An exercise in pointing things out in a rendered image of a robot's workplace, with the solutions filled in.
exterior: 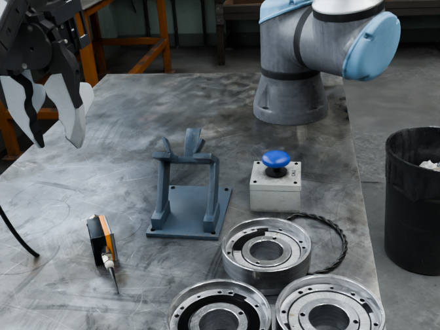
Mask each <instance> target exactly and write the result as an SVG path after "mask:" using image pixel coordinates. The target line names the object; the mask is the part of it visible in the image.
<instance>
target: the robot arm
mask: <svg viewBox="0 0 440 330"><path fill-rule="evenodd" d="M77 12H79V14H80V17H81V22H82V26H83V29H84V35H83V36H82V37H80V35H79V30H78V27H77V23H76V19H75V15H74V14H76V13H77ZM70 18H71V21H72V23H73V28H74V29H71V26H70V23H69V19H70ZM259 24H260V34H261V79H260V81H259V85H258V88H257V92H256V95H255V98H254V101H253V113H254V115H255V116H256V117H257V118H258V119H259V120H261V121H263V122H267V123H270V124H276V125H282V126H298V125H304V124H310V123H313V122H317V121H319V120H321V119H323V118H324V117H325V116H326V115H327V113H328V99H327V95H326V93H325V89H324V86H323V83H322V79H321V75H320V72H324V73H328V74H332V75H336V76H339V77H343V78H344V79H346V80H356V81H362V82H366V81H371V80H373V79H375V78H377V77H378V76H379V75H380V74H381V73H382V72H383V71H384V70H385V69H386V68H387V67H388V65H389V64H390V62H391V60H392V58H393V57H394V54H395V52H396V50H397V47H398V44H399V39H400V34H401V26H400V23H399V20H398V19H397V16H396V15H394V14H392V13H391V12H385V0H266V1H264V2H263V4H262V5H261V10H260V21H259ZM75 39H77V42H78V46H79V50H81V49H83V48H84V47H86V46H87V45H89V44H90V43H91V42H90V37H89V34H88V29H87V26H86V22H85V19H84V14H83V9H82V6H81V1H80V0H0V100H1V102H2V104H3V106H4V107H5V109H8V110H9V113H10V114H11V116H12V117H13V119H14V120H15V122H16V123H17V124H18V125H19V127H21V129H22V130H23V131H24V132H25V133H26V135H27V136H28V137H29V138H30V140H32V142H34V144H35V145H36V146H37V147H38V148H40V149H41V148H43V147H44V146H45V143H44V139H43V133H42V130H41V129H40V127H39V125H38V123H37V114H38V112H39V110H40V108H41V107H42V105H43V104H44V102H45V97H46V94H47V96H48V97H49V98H50V99H51V100H52V101H53V102H54V103H55V105H56V107H57V109H58V118H59V120H60V121H61V123H62V124H63V126H64V128H65V135H66V139H67V140H69V141H70V142H71V143H72V144H73V145H74V146H75V147H76V148H81V147H82V146H83V141H84V137H85V131H86V124H85V122H86V119H85V116H86V114H87V112H88V110H89V108H90V106H91V105H92V102H93V101H94V91H93V89H92V87H91V85H90V84H88V83H87V82H81V75H80V69H79V65H78V62H77V59H76V57H75V55H74V53H75V52H76V49H77V47H76V44H75ZM30 69H36V70H37V71H38V72H39V73H40V74H41V75H44V74H45V73H46V72H48V71H49V70H50V73H51V76H50V77H49V78H48V80H47V82H46V83H45V85H44V86H43V85H42V84H35V83H34V82H33V79H32V76H31V71H30ZM45 91H46V93H45Z"/></svg>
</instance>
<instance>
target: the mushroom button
mask: <svg viewBox="0 0 440 330"><path fill-rule="evenodd" d="M262 163H263V164H264V165H265V166H267V167H270V168H272V171H273V172H279V171H280V168H282V167H284V166H287V165H288V164H289V163H290V156H289V155H288V154H287V153H286V152H284V151H269V152H267V153H265V154H264V155H263V157H262Z"/></svg>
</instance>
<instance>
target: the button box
mask: <svg viewBox="0 0 440 330"><path fill-rule="evenodd" d="M249 189H250V208H251V211H265V212H285V213H300V204H301V162H290V163H289V164H288V165H287V166H284V167H282V168H280V171H279V172H273V171H272V168H270V167H267V166H265V165H264V164H263V163H262V161H254V164H253V170H252V174H251V180H250V184H249Z"/></svg>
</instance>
